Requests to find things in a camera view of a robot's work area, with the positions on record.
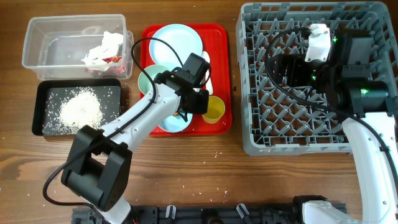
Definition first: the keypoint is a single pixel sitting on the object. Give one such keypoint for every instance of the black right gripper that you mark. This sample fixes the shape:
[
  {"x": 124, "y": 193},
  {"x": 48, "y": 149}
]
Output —
[{"x": 295, "y": 63}]

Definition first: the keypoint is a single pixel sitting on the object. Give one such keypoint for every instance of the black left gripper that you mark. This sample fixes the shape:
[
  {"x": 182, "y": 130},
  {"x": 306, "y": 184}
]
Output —
[{"x": 201, "y": 107}]

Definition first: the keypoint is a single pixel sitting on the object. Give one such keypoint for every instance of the yellow plastic cup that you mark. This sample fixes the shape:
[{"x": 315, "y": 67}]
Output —
[{"x": 216, "y": 109}]

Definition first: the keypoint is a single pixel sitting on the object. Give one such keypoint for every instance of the white plastic spoon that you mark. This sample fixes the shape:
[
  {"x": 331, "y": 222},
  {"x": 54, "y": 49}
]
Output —
[{"x": 208, "y": 85}]

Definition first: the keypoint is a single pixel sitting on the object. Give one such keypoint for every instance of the small light blue plate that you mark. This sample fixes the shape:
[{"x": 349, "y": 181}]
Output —
[{"x": 175, "y": 124}]

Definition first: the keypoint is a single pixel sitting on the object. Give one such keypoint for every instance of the light green rice bowl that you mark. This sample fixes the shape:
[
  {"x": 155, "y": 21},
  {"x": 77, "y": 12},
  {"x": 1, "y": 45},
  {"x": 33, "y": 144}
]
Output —
[{"x": 152, "y": 70}]

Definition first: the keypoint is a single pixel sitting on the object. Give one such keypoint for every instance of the red snack wrapper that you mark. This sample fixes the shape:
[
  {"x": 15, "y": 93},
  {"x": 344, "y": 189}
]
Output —
[{"x": 103, "y": 65}]

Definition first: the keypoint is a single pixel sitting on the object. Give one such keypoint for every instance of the white tissue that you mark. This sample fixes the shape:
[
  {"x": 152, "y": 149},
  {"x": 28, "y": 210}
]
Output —
[{"x": 109, "y": 47}]

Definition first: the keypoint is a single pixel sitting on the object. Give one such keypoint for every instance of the pile of white rice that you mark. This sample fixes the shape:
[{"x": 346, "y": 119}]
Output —
[{"x": 82, "y": 109}]

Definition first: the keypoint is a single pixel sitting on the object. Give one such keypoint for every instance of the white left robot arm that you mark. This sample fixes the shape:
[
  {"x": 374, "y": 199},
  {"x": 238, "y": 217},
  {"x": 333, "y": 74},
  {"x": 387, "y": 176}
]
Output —
[{"x": 99, "y": 161}]

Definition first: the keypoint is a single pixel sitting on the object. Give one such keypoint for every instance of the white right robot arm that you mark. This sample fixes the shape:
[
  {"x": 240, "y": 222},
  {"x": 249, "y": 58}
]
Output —
[{"x": 337, "y": 64}]

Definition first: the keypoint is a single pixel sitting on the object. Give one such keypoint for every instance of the grey dishwasher rack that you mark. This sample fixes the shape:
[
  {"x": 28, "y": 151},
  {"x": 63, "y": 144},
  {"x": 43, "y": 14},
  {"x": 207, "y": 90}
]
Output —
[{"x": 274, "y": 122}]

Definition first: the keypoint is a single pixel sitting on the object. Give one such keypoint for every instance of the black food waste tray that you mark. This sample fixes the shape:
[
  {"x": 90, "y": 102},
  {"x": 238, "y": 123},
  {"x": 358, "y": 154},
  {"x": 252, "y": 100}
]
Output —
[{"x": 51, "y": 95}]

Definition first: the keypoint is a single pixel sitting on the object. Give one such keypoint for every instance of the clear plastic waste bin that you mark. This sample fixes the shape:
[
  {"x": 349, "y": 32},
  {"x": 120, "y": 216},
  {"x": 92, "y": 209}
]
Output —
[{"x": 54, "y": 46}]

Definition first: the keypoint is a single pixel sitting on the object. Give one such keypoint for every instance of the large light blue plate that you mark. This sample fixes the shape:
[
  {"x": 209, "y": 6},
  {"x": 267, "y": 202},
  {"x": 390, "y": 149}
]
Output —
[{"x": 175, "y": 42}]

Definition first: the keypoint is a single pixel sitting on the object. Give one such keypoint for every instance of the red plastic tray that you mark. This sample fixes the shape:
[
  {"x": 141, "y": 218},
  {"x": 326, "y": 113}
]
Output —
[{"x": 215, "y": 43}]

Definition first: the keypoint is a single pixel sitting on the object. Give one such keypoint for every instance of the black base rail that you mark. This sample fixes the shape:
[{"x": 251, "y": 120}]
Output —
[{"x": 276, "y": 213}]

